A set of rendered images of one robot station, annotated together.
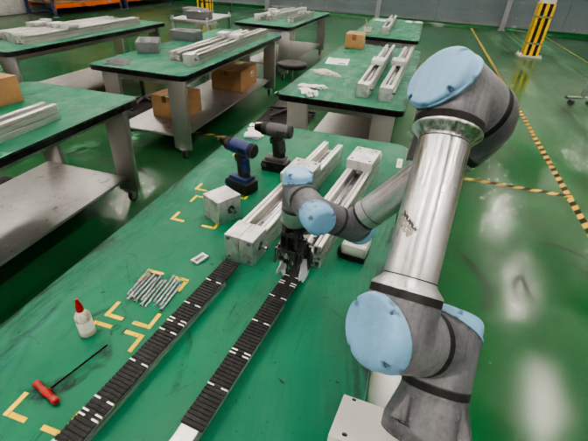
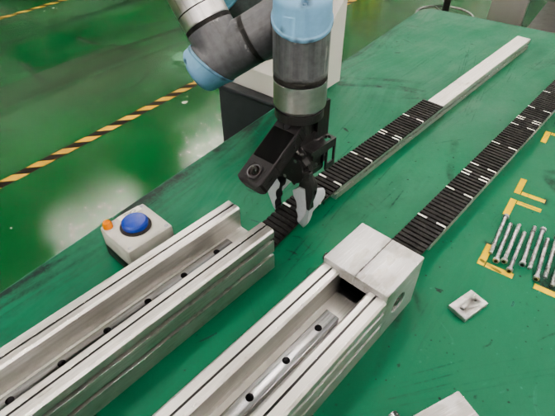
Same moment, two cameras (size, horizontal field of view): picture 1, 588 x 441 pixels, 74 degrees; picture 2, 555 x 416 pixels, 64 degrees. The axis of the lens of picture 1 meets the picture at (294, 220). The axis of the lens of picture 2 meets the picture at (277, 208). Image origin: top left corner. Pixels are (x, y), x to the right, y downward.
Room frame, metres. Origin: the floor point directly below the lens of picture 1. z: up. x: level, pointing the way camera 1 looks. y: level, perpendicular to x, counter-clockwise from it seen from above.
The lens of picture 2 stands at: (1.41, 0.17, 1.32)
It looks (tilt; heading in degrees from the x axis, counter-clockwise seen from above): 42 degrees down; 201
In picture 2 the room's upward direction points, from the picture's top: straight up
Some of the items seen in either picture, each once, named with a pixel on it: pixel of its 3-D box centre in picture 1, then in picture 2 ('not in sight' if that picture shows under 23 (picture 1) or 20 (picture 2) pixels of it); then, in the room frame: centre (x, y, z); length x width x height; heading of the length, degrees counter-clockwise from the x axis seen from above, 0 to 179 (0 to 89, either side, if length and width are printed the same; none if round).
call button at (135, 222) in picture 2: not in sight; (135, 224); (1.02, -0.21, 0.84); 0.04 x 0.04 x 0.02
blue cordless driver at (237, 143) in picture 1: (235, 163); not in sight; (1.44, 0.25, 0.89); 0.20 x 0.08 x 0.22; 57
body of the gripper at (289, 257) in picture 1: (292, 241); (301, 139); (0.86, 0.00, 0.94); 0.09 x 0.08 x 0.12; 158
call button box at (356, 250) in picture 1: (353, 246); (142, 241); (1.03, -0.20, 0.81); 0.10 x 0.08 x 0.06; 68
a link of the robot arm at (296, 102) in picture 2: (296, 216); (298, 92); (0.86, -0.01, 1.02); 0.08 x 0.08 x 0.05
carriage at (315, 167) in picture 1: (301, 174); not in sight; (1.40, -0.02, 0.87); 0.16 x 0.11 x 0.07; 158
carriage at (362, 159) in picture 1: (363, 162); not in sight; (1.56, -0.29, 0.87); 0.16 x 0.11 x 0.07; 158
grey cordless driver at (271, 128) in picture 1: (269, 146); not in sight; (1.63, 0.13, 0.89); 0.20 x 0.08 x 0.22; 74
